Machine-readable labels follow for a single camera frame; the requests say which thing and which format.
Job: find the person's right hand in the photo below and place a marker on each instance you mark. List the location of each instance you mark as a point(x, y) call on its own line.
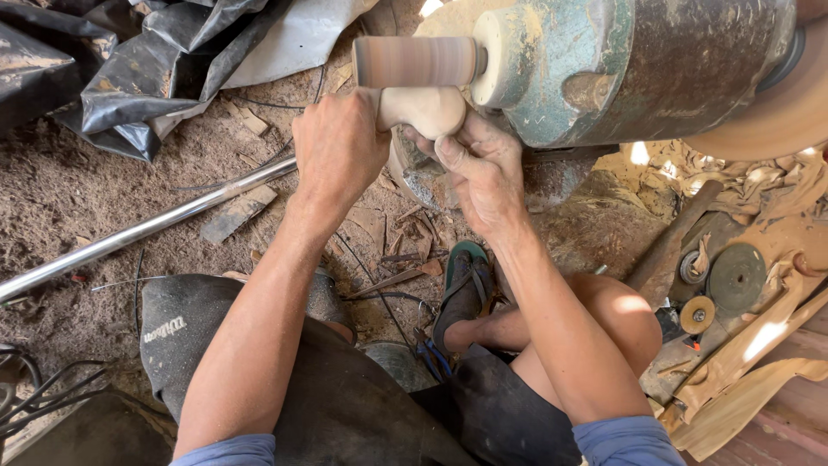
point(485, 175)

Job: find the person's left hand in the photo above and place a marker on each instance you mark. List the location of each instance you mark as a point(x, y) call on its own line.
point(336, 149)

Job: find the person's left fingers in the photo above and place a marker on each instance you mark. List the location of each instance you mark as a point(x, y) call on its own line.
point(362, 103)

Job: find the pale carved wooden piece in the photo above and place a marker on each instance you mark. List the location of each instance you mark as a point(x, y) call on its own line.
point(420, 111)

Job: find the brown sanding drum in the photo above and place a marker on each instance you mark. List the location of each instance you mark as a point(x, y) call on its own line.
point(415, 61)

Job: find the grey plastic sheet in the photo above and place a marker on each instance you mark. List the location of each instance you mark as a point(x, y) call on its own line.
point(297, 42)

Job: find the stone motor base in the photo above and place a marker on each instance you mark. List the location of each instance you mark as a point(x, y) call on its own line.
point(491, 181)

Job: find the grey wood scrap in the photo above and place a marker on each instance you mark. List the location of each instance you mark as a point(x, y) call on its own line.
point(237, 213)

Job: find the green flip-flop sandal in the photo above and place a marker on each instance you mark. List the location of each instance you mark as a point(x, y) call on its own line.
point(467, 291)

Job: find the black plastic sheet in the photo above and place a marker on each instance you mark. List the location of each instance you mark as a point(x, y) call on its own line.
point(116, 71)

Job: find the shiny metal pipe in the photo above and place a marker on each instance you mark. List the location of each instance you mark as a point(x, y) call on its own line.
point(129, 233)

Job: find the green rusty grinder motor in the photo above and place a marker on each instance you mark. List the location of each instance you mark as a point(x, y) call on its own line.
point(647, 68)

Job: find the rusty hammer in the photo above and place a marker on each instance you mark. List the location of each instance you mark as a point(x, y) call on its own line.
point(673, 243)

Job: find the heap of torn sandpaper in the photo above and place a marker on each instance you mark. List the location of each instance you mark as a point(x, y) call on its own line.
point(744, 181)

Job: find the small yellow sanding disc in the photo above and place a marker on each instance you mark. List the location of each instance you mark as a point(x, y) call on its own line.
point(697, 314)

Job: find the dark grinding disc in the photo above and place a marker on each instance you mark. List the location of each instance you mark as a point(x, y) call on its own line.
point(737, 278)

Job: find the large tan sanding disc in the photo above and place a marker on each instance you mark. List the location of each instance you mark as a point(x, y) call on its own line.
point(776, 110)

